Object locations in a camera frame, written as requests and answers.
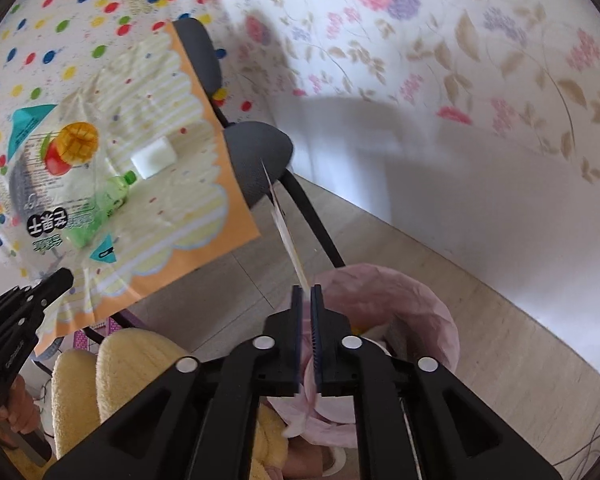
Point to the green plastic bottle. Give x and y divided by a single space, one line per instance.
112 197

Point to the grey office chair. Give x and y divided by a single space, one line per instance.
260 155

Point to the pink checkered object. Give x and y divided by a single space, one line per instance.
82 342

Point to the white foam block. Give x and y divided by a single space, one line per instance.
152 159

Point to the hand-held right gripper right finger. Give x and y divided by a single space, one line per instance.
316 320

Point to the trash bin with pink bag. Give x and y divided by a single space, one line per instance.
420 320

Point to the white printed carton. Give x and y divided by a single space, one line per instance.
285 225

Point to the clear fruit print snack bag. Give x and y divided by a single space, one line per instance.
55 195

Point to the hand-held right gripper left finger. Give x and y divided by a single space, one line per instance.
296 320

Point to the yellow striped plastic sheet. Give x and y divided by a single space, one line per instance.
180 110

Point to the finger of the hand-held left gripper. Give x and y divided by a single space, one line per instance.
55 282

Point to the person's left hand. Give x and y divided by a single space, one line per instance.
24 407

